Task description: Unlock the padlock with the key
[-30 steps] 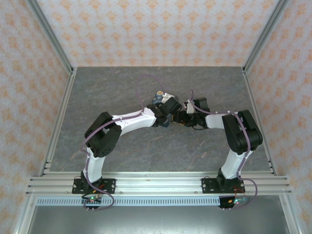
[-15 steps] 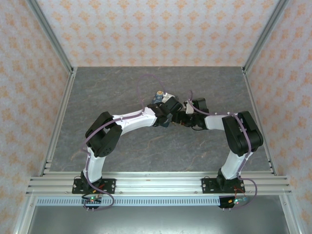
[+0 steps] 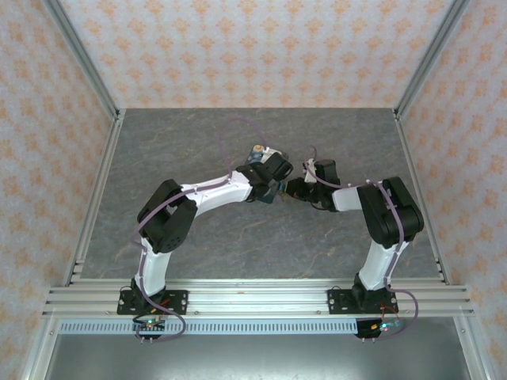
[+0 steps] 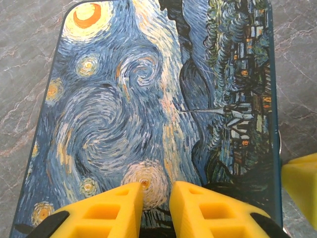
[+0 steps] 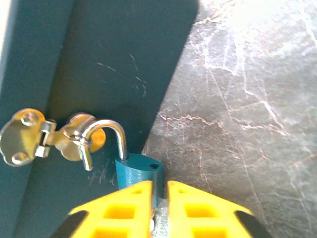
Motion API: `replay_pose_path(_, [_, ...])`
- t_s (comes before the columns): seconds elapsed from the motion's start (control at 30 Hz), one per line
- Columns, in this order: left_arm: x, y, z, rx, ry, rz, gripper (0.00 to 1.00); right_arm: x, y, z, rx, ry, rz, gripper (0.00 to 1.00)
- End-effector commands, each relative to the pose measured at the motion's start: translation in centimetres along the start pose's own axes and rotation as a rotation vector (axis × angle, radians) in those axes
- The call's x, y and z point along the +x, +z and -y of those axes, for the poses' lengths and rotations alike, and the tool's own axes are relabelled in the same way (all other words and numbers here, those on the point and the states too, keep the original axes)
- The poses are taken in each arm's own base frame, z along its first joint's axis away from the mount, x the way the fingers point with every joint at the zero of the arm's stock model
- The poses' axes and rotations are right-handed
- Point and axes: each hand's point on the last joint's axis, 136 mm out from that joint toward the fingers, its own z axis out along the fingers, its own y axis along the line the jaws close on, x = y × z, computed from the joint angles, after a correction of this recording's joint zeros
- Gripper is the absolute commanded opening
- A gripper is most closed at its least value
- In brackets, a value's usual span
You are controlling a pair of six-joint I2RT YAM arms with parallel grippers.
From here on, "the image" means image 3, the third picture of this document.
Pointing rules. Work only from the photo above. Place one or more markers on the aluminium mounting rail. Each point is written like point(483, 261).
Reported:
point(257, 297)

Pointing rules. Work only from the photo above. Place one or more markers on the aluminium frame post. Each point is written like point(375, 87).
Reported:
point(431, 59)
point(81, 59)

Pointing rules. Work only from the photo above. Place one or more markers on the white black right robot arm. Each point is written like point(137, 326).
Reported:
point(376, 265)

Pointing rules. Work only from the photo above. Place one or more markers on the aluminium side rail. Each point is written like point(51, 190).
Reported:
point(95, 198)
point(420, 178)

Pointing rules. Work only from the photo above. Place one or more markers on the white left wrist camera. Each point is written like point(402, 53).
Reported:
point(272, 151)

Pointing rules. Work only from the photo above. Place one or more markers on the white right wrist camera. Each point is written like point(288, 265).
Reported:
point(309, 170)

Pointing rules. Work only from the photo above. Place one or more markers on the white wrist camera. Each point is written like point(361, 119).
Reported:
point(309, 170)
point(272, 151)

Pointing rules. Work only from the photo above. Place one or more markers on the small brass key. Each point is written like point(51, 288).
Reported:
point(283, 194)

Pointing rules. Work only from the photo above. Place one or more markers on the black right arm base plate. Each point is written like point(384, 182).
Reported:
point(336, 301)

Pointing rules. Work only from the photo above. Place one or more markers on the grey metal sheet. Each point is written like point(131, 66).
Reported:
point(257, 360)

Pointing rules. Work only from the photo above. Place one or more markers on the aluminium frame leg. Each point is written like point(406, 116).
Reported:
point(37, 352)
point(475, 352)

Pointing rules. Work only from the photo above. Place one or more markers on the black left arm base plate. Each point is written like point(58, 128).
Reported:
point(178, 301)

